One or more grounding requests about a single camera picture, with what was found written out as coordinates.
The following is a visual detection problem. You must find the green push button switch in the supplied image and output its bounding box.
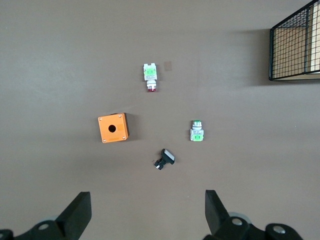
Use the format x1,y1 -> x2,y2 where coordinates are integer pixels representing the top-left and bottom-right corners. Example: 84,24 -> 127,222
189,119 -> 204,142

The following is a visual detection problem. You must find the black switch with white face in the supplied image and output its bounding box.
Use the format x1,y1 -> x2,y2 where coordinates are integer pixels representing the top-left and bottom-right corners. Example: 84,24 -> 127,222
152,148 -> 176,171

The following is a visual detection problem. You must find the orange button enclosure box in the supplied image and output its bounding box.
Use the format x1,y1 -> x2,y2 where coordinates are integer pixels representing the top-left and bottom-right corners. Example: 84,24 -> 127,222
97,112 -> 131,144

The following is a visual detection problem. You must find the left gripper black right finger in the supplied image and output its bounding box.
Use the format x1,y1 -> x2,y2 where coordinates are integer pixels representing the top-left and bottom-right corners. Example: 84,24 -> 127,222
204,189 -> 231,236

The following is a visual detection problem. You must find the red push button switch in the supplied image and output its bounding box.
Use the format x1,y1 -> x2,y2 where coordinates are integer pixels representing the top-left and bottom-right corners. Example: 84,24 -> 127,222
142,63 -> 159,93

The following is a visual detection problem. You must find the wooden tray with wire sides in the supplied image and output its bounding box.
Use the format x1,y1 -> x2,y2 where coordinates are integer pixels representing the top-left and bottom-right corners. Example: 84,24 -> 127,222
268,0 -> 320,82

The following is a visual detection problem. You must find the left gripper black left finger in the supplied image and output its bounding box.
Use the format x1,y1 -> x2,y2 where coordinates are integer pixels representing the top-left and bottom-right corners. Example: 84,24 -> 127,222
55,191 -> 92,240

